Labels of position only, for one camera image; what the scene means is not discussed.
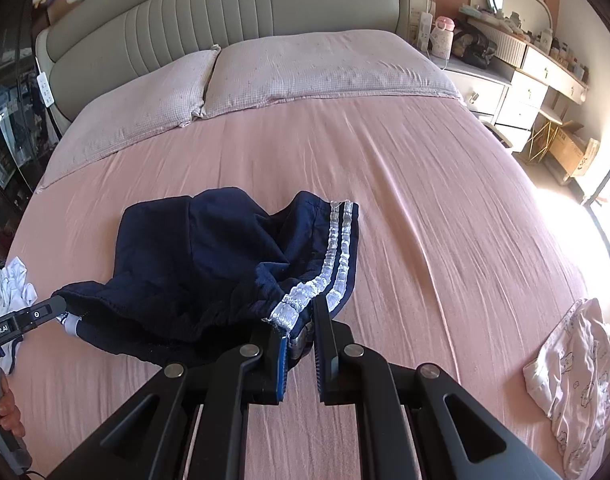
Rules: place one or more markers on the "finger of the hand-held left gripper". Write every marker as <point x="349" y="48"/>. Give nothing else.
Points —
<point x="40" y="312"/>

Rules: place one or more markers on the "glass display cabinet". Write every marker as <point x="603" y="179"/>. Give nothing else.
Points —
<point x="10" y="110"/>

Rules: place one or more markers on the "group of cosmetic bottles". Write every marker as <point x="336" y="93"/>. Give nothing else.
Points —
<point x="560" y="50"/>

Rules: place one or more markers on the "pink bed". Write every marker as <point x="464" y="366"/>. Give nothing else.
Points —
<point x="435" y="210"/>

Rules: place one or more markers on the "grey padded headboard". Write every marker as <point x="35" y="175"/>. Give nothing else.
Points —
<point x="185" y="10"/>

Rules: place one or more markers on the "white garment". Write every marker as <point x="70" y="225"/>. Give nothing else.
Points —
<point x="15" y="285"/>

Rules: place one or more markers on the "white power strip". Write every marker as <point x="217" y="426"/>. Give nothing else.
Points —
<point x="46" y="90"/>
<point x="427" y="30"/>

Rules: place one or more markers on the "cardboard box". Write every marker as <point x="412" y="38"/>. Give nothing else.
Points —
<point x="570" y="152"/>

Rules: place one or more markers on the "white nightstand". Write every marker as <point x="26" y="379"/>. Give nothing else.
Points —
<point x="477" y="90"/>

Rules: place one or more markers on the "navy shorts with white stripes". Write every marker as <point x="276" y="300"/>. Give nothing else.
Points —
<point x="185" y="260"/>

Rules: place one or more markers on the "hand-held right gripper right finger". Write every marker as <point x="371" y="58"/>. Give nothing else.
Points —
<point x="321" y="377"/>

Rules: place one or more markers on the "white dressing table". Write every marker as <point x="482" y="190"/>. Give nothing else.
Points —
<point x="545" y="75"/>

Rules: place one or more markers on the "pale pink checked pillow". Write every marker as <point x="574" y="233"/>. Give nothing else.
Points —
<point x="325" y="70"/>
<point x="135" y="105"/>

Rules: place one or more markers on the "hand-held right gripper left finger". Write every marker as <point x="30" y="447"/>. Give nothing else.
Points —
<point x="283" y="370"/>

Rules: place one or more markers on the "person's left hand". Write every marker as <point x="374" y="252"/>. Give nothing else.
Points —
<point x="10" y="410"/>

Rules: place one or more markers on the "black bag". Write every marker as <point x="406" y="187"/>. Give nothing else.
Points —
<point x="475" y="45"/>

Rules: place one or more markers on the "pink printed garment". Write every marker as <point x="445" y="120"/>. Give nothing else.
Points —
<point x="575" y="385"/>

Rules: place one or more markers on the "white ribbed organizer box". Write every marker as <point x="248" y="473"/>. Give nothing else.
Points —
<point x="500" y="42"/>

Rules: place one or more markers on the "pink water bottle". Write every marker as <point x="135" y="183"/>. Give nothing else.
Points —
<point x="442" y="37"/>

